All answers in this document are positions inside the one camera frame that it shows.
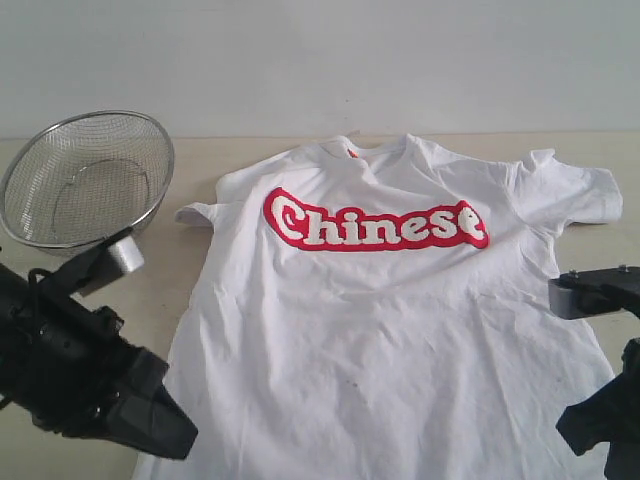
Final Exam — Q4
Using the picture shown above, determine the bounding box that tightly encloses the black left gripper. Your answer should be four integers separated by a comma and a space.
1, 267, 198, 460

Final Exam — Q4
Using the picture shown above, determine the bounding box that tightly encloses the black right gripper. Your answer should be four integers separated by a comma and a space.
556, 338, 639, 480

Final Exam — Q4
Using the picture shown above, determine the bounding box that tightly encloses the white t-shirt red lettering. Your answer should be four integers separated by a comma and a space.
134, 135, 623, 479

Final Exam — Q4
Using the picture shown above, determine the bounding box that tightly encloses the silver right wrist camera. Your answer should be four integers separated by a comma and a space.
548, 265, 639, 320

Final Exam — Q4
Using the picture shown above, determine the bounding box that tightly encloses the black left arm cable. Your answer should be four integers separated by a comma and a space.
0, 267, 66, 406

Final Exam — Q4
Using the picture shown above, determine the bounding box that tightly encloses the metal wire mesh basket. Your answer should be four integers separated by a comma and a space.
1, 110, 175, 255

